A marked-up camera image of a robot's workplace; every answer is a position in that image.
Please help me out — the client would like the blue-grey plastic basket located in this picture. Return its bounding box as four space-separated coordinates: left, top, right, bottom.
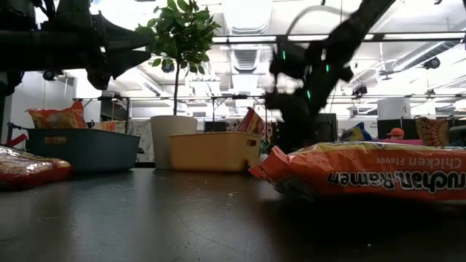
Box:
25 127 141 173

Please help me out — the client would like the large black monitor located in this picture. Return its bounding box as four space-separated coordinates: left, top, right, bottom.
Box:
315 113 339 145

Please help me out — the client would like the black metal frame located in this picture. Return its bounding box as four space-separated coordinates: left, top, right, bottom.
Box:
210 94 269 138

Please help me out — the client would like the pink plastic basket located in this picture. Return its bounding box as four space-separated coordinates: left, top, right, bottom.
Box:
371 139 425 146

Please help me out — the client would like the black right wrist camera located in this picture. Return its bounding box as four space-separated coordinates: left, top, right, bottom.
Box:
269 41 310 80

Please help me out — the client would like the black office chair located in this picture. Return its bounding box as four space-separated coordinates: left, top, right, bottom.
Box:
448 125 466 148

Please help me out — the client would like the small black monitor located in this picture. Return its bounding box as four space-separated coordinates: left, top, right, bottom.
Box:
204 121 227 133

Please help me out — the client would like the green leafy indoor tree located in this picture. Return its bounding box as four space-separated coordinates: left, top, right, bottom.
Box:
134 0 223 116

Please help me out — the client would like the white patterned cloth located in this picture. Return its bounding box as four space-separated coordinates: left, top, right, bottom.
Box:
125 119 154 163

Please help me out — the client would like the white ceiling air duct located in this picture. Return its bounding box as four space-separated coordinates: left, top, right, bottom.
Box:
221 0 274 36

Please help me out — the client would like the black ceiling light rail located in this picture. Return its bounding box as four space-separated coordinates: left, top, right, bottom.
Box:
213 31 466 47

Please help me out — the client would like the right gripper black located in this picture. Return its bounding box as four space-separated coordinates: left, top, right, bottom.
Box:
264 38 354 147

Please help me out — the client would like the white cabinet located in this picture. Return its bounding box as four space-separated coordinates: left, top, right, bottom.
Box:
377 98 411 121

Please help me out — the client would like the orange patterned cloth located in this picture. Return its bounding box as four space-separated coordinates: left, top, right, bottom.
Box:
416 116 452 148

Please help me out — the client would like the red beef ramen pack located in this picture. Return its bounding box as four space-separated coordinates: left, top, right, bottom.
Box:
236 107 266 136
0 145 73 191

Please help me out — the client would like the person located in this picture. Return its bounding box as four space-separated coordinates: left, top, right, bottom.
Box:
386 127 406 141

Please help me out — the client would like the red bar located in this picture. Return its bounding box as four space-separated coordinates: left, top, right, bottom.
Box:
9 132 29 148

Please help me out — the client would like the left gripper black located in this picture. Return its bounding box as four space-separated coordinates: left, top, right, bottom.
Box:
0 12 154 90

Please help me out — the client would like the yellow plastic basket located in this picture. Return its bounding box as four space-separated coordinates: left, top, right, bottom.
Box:
169 131 262 172

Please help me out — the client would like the blue shrimp ramen pack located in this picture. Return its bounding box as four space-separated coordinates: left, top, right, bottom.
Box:
340 122 373 142

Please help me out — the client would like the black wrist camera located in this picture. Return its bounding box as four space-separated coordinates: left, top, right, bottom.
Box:
269 41 310 80
54 0 92 23

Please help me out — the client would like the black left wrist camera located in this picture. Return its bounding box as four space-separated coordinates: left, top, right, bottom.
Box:
54 0 92 23

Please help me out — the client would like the beige plant pot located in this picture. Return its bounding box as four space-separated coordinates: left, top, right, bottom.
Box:
150 115 199 170

